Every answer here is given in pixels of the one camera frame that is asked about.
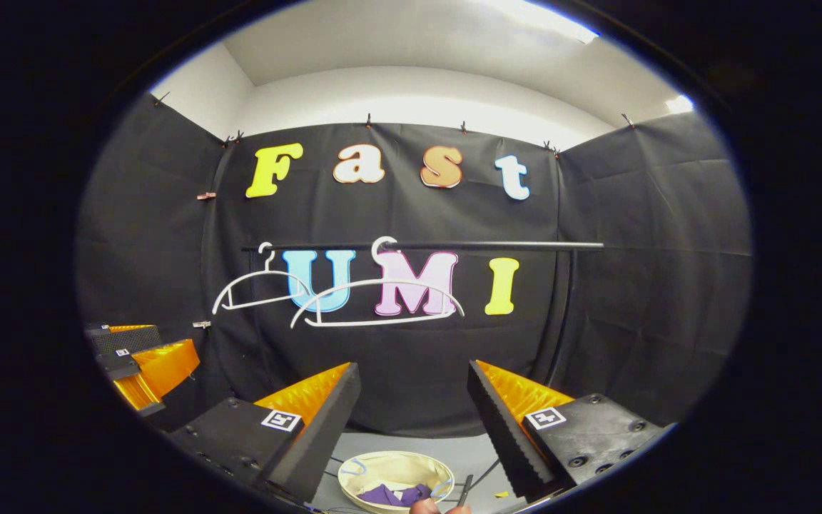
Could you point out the small ceiling light panel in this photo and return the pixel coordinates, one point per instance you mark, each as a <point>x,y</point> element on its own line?
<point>679,105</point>

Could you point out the black backdrop cloth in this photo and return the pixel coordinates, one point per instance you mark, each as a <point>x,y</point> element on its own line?
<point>632,285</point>

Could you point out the white plastic hanger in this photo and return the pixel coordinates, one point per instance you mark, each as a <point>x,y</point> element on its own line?
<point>254,303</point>
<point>375,323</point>

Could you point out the cream fabric laundry hamper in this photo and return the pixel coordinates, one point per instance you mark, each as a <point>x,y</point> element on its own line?
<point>397,467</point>

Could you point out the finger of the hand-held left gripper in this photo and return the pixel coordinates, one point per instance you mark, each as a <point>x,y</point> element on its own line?
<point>125,339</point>
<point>161,371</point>

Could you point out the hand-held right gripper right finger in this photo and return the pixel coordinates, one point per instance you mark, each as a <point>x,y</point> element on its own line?
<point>500,421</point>

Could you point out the black metal clothes rack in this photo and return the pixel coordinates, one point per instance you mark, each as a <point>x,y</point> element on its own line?
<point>525,245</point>

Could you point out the purple ribbed jacket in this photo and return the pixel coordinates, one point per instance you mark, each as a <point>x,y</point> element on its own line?
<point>389,495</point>

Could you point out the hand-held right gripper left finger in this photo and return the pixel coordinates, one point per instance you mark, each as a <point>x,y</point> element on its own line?
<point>322,421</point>

